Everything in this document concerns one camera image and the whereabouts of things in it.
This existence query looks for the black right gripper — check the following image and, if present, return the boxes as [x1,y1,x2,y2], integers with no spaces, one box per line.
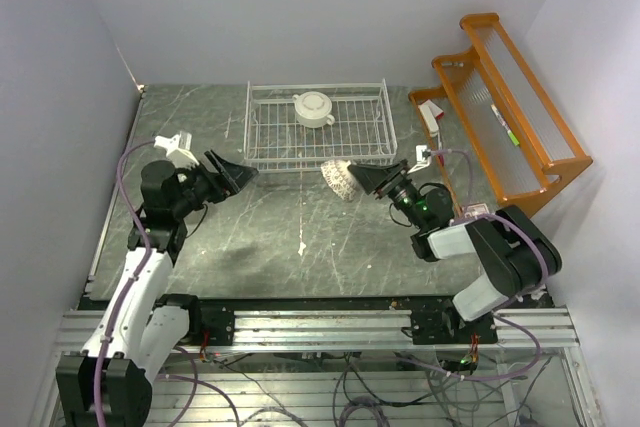
[349,159,426,229]

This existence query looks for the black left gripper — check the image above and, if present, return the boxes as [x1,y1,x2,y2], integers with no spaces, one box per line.
[171,148,257,219]

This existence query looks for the brown patterned bowl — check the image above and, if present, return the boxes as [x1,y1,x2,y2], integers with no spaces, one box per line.
[321,159,360,202]

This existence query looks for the white wire dish rack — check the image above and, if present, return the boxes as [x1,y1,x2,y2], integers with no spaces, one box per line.
[243,80,397,173]

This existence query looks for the cream two-handled soup bowl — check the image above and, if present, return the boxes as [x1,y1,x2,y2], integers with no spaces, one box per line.
[293,91,335,129]

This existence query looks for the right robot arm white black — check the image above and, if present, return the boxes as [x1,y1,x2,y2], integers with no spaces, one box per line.
[347,162,562,343]

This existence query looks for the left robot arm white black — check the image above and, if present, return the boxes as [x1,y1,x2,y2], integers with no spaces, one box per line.
[56,151,258,426]

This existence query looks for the orange wooden shelf rack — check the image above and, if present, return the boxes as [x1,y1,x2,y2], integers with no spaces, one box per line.
[408,13,593,216]

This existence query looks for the white red eraser block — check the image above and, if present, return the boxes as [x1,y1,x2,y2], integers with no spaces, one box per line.
[418,100,444,137]

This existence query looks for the small red white card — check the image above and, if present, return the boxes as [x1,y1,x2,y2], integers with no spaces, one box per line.
[464,203,489,217]

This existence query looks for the marker pen on shelf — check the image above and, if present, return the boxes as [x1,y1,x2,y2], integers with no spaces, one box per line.
[491,104,520,147]

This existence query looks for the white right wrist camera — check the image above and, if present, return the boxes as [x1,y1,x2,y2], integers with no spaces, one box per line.
[408,145,432,174]

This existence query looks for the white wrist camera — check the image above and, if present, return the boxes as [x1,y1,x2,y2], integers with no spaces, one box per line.
[408,145,432,174]
[154,131,199,169]

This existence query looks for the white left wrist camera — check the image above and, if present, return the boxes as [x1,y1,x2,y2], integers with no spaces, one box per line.
[154,131,199,169]

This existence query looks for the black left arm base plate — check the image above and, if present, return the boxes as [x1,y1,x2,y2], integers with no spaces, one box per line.
[189,298,235,347]

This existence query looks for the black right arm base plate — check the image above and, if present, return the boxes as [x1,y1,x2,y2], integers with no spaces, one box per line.
[401,307,498,345]

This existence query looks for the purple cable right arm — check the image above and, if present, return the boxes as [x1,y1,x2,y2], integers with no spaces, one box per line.
[429,147,548,381]

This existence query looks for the loose cables under table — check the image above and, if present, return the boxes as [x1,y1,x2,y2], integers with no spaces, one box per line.
[109,346,566,427]

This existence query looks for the aluminium mounting rail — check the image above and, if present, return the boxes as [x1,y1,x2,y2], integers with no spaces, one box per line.
[59,307,581,351]

